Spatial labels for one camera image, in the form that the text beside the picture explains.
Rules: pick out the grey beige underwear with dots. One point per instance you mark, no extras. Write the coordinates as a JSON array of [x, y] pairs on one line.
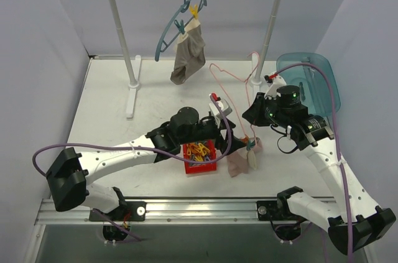
[[190, 55]]

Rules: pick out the orange clothespin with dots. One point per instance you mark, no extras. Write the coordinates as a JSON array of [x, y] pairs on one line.
[[245, 139]]

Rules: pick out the blue plastic hanger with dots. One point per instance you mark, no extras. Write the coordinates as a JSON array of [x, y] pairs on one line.
[[162, 44]]

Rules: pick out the yellow clothespin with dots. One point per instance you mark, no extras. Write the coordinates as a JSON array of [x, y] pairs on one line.
[[194, 11]]

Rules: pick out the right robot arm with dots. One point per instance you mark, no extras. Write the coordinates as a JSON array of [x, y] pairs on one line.
[[355, 219]]

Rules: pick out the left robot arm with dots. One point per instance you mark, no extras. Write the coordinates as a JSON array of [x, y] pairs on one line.
[[72, 176]]

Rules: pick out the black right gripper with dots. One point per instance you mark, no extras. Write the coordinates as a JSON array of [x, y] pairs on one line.
[[259, 110]]

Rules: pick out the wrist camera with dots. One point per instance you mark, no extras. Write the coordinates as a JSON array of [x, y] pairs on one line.
[[274, 81], [219, 107]]

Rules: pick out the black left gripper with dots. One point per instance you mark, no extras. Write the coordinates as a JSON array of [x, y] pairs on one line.
[[222, 134]]

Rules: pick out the pink cream underwear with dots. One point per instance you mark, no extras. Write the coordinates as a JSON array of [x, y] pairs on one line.
[[241, 161]]

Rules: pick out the pink wire hanger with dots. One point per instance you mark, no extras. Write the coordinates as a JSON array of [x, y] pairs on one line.
[[254, 57]]

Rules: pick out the red plastic bin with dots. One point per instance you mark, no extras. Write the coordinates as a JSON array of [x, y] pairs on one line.
[[201, 167]]

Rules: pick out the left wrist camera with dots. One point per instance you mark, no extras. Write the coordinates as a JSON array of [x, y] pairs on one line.
[[219, 107]]

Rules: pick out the teal clothespin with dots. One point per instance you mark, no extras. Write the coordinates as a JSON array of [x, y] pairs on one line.
[[250, 145]]

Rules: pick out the teal plastic basket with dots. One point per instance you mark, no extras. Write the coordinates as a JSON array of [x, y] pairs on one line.
[[318, 89]]

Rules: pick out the blue clothespin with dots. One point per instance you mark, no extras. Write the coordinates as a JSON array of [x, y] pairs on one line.
[[180, 26]]

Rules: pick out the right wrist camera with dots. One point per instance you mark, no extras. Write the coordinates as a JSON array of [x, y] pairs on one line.
[[274, 81]]

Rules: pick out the pile of coloured clothespins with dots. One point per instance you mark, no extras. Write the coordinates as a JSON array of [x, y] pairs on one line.
[[198, 152]]

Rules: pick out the aluminium rail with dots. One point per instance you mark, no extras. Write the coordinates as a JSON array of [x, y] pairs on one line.
[[171, 211]]

